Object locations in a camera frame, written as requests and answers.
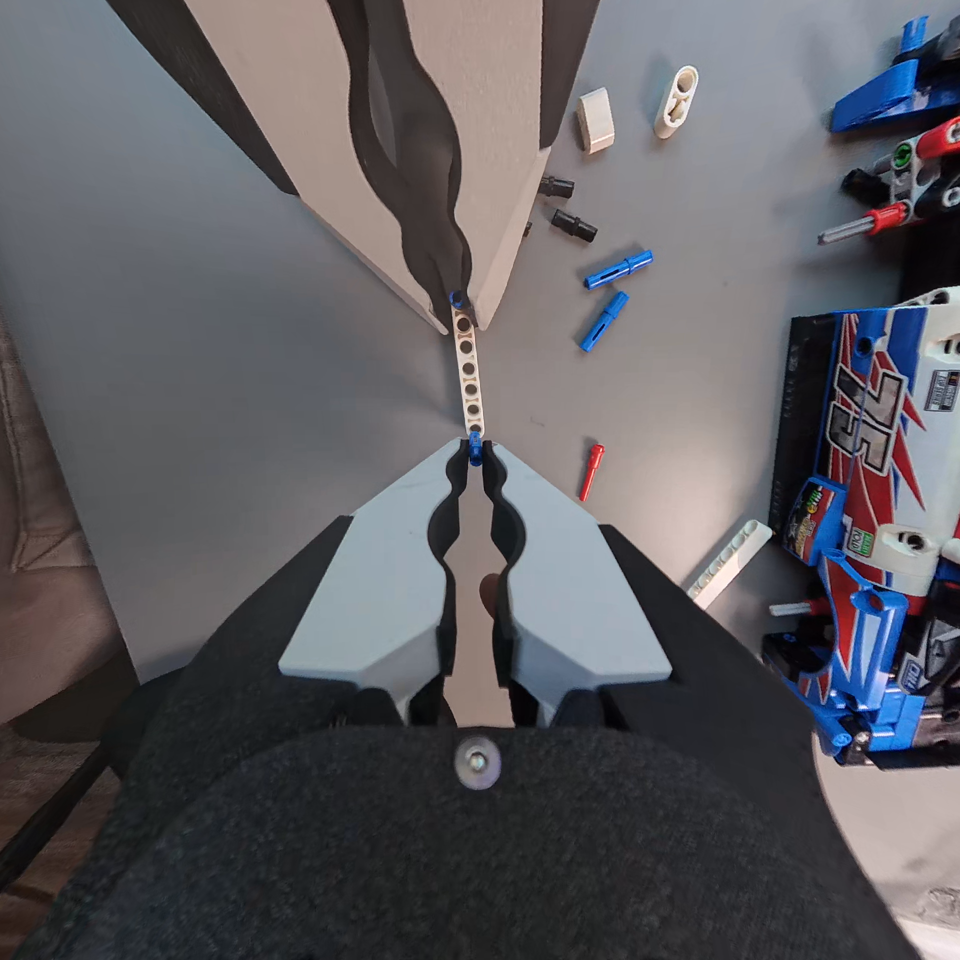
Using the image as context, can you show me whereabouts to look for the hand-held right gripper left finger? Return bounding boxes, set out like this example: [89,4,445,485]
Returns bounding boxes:
[279,437,461,726]

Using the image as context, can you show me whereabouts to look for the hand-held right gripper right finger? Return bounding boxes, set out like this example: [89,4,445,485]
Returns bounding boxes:
[482,438,673,729]

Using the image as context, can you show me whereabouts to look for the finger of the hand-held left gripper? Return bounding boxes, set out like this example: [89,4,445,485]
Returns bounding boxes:
[183,0,455,336]
[405,0,554,333]

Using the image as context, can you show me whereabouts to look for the thin white holed toy beam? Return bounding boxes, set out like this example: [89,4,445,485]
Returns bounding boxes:
[450,303,489,438]

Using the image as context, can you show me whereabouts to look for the white curved toy brick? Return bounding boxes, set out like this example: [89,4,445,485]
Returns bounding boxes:
[576,87,616,156]

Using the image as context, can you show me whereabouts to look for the thick white holed toy beam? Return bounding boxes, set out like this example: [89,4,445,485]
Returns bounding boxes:
[686,519,774,610]

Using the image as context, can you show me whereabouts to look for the white two-hole toy connector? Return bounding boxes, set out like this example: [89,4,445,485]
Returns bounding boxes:
[652,66,700,140]

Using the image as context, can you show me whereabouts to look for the toy brick race car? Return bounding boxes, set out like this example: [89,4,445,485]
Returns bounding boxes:
[761,18,960,774]

